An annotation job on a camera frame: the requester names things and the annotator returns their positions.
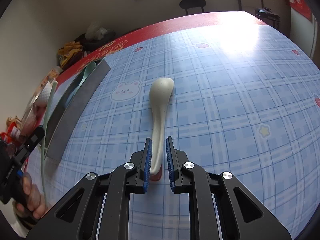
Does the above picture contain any light green chopstick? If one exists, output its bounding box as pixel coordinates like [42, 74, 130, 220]
[40, 80, 59, 205]

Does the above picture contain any stainless steel utensil tray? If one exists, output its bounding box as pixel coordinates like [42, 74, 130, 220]
[44, 59, 111, 162]

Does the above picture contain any green spoon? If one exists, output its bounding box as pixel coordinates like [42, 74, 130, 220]
[65, 62, 96, 107]

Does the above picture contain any grey white spoon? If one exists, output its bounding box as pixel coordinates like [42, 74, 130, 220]
[149, 77, 174, 176]

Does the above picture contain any person's left hand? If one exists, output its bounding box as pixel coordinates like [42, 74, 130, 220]
[22, 172, 51, 219]

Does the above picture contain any plastic covered bowl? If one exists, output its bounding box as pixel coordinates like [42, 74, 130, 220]
[20, 103, 46, 137]

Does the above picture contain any white textured bowl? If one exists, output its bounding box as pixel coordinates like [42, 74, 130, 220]
[34, 81, 57, 108]

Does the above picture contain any tissue box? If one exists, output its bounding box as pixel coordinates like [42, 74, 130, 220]
[30, 66, 62, 103]

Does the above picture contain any blue plaid table mat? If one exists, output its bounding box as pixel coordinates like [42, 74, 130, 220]
[24, 23, 320, 240]

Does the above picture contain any yellow clothes pile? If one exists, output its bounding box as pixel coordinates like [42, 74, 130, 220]
[57, 41, 83, 70]

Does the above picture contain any white plastic bag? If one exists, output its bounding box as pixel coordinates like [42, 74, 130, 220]
[85, 21, 108, 40]

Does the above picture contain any white refrigerator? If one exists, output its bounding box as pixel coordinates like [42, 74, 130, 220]
[290, 8, 319, 68]

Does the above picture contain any black appliance on stand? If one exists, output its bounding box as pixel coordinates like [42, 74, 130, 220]
[254, 7, 280, 30]

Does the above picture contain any black round stool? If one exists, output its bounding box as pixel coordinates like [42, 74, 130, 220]
[179, 0, 207, 15]

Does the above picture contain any red cloth on refrigerator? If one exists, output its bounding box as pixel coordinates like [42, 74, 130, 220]
[289, 0, 312, 21]

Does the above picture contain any dark wooden chair frame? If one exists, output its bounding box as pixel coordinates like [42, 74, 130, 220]
[237, 0, 264, 13]

